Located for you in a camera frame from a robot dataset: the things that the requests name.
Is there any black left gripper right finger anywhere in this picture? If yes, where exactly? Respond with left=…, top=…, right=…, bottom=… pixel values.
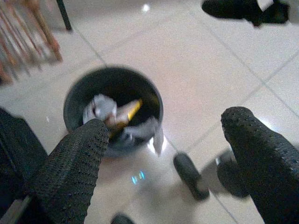
left=221, top=106, right=299, bottom=224

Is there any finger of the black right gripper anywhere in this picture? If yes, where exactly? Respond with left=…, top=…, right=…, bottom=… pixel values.
left=201, top=0, right=292, bottom=28

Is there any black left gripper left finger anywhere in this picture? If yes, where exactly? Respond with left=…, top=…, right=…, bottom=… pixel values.
left=24, top=118, right=110, bottom=224

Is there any crumpled white paper trash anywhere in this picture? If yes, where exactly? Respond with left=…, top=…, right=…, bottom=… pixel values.
left=83, top=93, right=119, bottom=124

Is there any white plastic wrapper trash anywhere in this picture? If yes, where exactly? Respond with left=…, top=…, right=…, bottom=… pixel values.
left=123, top=116, right=165, bottom=157

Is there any black round rubbish bin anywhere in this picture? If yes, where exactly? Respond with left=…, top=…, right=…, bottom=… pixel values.
left=63, top=66, right=164, bottom=158

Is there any large black bag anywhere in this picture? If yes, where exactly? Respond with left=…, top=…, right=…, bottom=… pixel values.
left=0, top=107, right=49, bottom=210

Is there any yellow brown snack wrapper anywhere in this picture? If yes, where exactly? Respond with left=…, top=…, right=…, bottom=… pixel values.
left=104, top=99, right=143, bottom=138

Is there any wooden slatted rack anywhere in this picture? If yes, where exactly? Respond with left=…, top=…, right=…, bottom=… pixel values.
left=0, top=0, right=64, bottom=84

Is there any white table with black legs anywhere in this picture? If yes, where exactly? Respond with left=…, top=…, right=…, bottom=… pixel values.
left=56, top=0, right=73, bottom=32

